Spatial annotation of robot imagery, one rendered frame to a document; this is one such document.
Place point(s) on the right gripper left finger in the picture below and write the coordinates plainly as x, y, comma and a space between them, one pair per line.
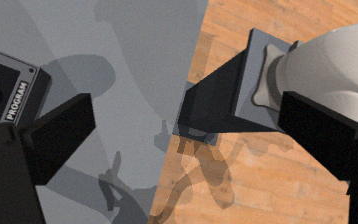
46, 143

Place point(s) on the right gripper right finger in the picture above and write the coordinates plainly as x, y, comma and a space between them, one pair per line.
328, 136

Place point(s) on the dark grey console housing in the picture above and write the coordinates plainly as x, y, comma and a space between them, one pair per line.
22, 87

